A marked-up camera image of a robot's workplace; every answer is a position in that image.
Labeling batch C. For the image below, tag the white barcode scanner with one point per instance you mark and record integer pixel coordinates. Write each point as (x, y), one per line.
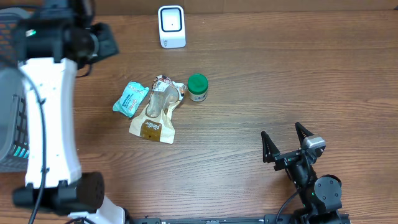
(171, 21)

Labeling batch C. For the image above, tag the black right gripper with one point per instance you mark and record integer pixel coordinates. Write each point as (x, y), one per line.
(272, 152)

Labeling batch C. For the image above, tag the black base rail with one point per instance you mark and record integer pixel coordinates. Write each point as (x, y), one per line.
(233, 220)

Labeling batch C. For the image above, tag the grey plastic basket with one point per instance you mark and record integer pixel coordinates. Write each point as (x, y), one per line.
(14, 135)

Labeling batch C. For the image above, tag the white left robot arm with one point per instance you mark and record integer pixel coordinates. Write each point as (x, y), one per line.
(51, 46)

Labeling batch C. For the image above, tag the beige brown snack pouch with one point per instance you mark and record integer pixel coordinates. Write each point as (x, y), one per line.
(155, 121)

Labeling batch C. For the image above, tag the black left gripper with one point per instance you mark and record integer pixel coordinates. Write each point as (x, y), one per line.
(104, 33)

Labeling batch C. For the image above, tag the green lid jar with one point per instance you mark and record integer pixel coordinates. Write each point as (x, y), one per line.
(198, 87)

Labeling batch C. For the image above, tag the teal tissue pack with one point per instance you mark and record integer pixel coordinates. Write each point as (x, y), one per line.
(131, 98)

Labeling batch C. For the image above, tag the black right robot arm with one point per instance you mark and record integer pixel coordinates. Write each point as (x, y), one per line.
(320, 196)

